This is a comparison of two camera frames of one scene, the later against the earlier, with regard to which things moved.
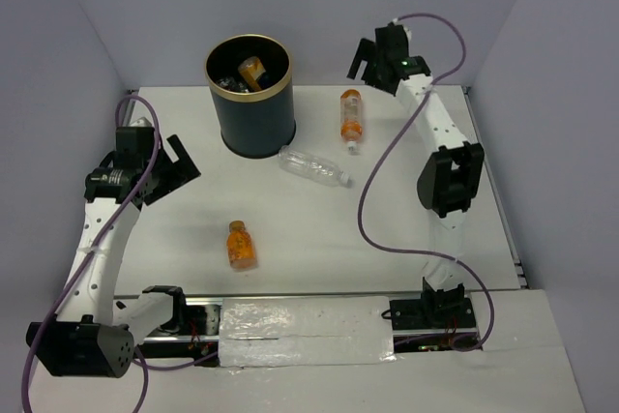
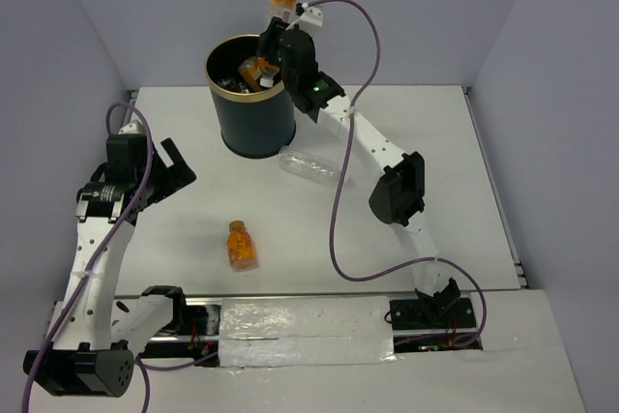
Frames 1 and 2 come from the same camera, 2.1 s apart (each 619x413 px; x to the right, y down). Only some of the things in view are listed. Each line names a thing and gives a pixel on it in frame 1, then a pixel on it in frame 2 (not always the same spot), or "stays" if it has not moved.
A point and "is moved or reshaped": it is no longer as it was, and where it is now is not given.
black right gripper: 366,51 to 270,35
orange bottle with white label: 351,118 is moved or reshaped
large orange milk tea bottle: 250,70 stays
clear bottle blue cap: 228,82 stays
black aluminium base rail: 419,323 stays
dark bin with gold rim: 252,124 stays
